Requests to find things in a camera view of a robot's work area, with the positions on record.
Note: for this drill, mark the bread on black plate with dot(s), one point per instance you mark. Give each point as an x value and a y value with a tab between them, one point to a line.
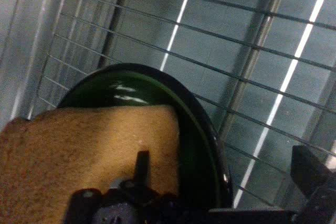
199	150

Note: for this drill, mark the toasted bread slice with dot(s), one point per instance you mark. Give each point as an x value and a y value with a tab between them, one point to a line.
86	150

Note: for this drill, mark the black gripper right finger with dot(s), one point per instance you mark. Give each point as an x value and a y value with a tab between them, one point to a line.
309	171

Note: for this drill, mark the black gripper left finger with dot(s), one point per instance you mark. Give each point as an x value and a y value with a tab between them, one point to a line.
141	166

